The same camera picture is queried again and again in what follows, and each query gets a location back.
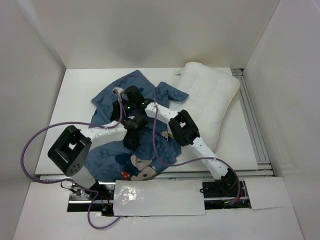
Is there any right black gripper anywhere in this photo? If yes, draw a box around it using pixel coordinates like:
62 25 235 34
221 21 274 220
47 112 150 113
110 97 136 122

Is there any blue letter print pillowcase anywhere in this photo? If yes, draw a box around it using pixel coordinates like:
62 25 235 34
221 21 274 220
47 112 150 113
85 70 189 182

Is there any white pillow yellow edge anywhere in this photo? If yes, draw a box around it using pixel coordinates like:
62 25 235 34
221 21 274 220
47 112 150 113
169 62 240 149

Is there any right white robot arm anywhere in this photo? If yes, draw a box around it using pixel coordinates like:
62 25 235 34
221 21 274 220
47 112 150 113
111 86 241 196

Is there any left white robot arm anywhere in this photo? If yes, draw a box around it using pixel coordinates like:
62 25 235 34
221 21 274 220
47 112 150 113
47 114 148 200

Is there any white cover plate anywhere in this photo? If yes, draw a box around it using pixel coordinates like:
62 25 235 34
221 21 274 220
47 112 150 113
113 180 205 217

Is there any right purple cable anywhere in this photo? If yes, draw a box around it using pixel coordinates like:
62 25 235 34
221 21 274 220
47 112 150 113
113 87 247 205

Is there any purple cable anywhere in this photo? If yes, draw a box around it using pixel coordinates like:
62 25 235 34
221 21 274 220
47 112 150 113
21 120 126 230
113 87 247 205

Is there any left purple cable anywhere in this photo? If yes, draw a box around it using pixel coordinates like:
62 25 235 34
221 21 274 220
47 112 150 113
21 120 126 230

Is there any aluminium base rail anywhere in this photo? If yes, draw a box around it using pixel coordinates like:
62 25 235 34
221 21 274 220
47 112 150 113
58 164 275 217

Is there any aluminium side rail frame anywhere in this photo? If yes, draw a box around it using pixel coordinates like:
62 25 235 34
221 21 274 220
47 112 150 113
231 68 274 176

